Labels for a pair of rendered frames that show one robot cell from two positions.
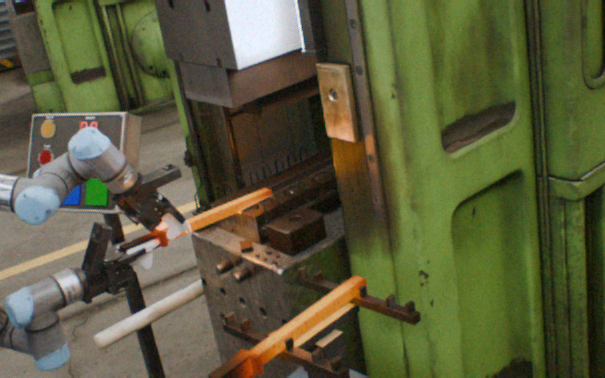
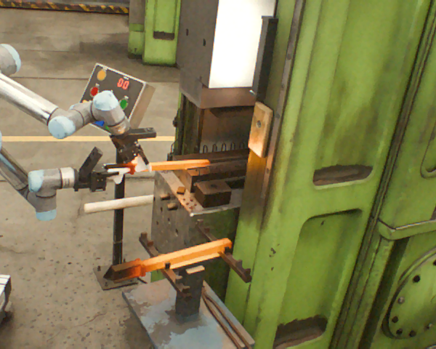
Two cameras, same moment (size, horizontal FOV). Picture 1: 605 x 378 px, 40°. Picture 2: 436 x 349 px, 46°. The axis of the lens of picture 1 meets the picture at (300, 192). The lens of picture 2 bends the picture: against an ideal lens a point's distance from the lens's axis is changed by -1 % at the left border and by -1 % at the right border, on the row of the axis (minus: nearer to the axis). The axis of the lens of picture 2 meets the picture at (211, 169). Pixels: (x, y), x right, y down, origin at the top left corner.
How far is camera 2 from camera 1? 24 cm
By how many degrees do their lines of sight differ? 8
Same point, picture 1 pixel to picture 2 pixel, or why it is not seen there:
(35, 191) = (62, 120)
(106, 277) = (91, 180)
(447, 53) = (338, 124)
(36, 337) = (39, 200)
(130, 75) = not seen: hidden behind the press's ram
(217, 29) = (205, 59)
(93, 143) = (107, 102)
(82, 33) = (168, 9)
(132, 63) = not seen: hidden behind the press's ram
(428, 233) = (284, 228)
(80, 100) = (153, 49)
